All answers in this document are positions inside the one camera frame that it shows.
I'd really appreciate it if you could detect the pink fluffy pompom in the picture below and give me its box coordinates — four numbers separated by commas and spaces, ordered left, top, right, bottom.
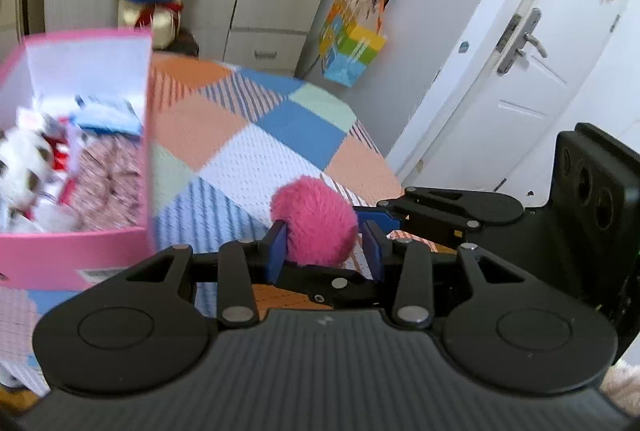
270, 176, 358, 267

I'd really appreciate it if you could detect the patchwork tablecloth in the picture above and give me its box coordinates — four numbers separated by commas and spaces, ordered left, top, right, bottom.
1, 55, 400, 394

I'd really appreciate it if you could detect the silver door handle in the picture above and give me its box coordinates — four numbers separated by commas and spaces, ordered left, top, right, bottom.
497, 8, 548, 76

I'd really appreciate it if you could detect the pink cardboard box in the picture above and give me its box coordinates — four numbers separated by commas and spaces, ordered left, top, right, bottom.
1, 29, 152, 290

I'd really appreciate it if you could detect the pink floral fabric scrunchie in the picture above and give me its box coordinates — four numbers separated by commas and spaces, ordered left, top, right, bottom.
70, 136, 143, 232

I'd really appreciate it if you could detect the blue white plastic bag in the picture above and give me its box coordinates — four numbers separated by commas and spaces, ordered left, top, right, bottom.
70, 95, 143, 138

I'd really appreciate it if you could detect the white door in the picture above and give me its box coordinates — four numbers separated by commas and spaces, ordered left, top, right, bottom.
405, 0, 628, 206

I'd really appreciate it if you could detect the colourful paper gift bag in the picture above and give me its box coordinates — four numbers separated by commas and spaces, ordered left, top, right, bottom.
318, 0, 390, 88

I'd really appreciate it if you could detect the red envelope packet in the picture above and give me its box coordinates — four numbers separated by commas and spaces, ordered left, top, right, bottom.
43, 118, 82, 204

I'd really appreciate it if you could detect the white brown cat plush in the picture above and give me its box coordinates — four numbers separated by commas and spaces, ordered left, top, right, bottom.
0, 106, 53, 232

